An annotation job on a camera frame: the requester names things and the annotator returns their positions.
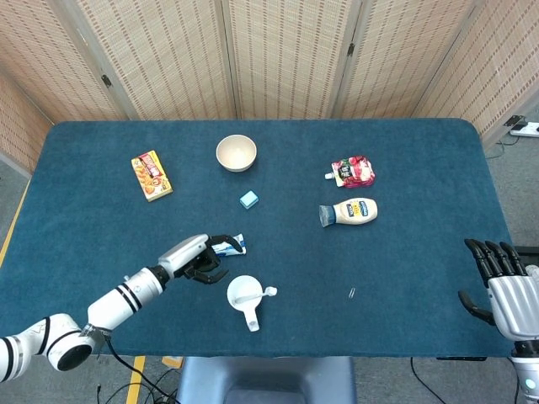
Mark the white power strip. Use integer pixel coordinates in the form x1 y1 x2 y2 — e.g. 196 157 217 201
510 121 539 138

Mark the beige bowl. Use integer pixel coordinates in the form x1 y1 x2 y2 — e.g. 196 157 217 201
216 134 259 173

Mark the yellow snack box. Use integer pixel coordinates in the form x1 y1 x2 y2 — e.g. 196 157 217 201
130 150 174 203

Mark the red spout pouch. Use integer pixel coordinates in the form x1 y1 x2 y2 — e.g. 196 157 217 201
324 155 376 189

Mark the black floor cable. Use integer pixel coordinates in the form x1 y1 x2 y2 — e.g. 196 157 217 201
95 336 183 404
410 357 448 404

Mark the white cup with handle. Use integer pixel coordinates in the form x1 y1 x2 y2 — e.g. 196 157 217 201
226 275 264 333

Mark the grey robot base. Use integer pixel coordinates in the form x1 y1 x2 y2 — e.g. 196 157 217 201
176 356 358 404

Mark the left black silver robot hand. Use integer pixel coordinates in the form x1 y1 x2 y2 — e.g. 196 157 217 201
157 233 248 285

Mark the teal table cloth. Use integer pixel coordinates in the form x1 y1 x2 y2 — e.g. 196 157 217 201
0 119 515 359

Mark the mayonnaise squeeze bottle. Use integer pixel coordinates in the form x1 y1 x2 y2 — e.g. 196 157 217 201
318 198 379 229

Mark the blue white toothpaste tube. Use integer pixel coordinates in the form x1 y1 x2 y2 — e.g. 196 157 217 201
210 233 248 258

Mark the woven folding screen panel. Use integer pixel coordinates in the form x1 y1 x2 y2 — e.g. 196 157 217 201
330 0 489 120
45 0 239 121
0 69 54 173
214 0 367 120
0 0 136 123
410 0 539 146

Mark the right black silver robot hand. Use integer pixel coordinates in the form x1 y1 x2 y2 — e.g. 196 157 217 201
457 238 539 342

